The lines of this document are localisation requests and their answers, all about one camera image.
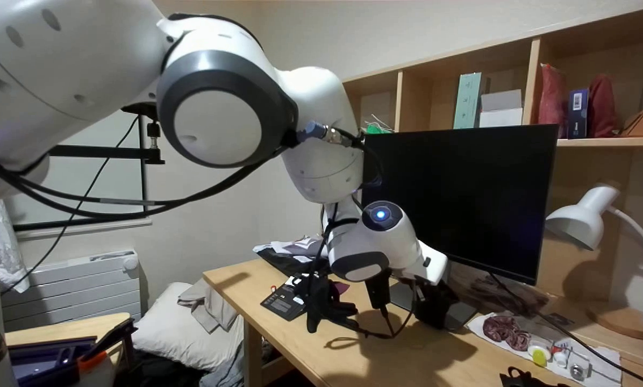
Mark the wooden desk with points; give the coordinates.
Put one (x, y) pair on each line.
(340, 358)

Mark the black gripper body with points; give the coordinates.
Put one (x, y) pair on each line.
(434, 304)

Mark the white radiator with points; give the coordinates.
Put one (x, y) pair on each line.
(75, 288)

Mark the black camera boom stand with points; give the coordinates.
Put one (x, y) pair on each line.
(143, 154)

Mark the black glove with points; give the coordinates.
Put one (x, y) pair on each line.
(522, 379)
(322, 302)

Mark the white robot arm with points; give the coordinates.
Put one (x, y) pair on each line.
(221, 104)

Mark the black card on desk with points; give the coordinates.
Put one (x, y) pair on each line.
(284, 302)

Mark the folded patterned cloth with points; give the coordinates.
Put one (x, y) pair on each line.
(292, 257)

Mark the purple tool tray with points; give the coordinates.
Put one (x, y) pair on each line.
(66, 362)

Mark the black computer monitor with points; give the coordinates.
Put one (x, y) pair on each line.
(473, 194)

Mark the white pillow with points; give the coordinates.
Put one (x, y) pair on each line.
(191, 322)

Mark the wooden bookshelf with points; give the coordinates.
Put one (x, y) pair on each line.
(588, 77)

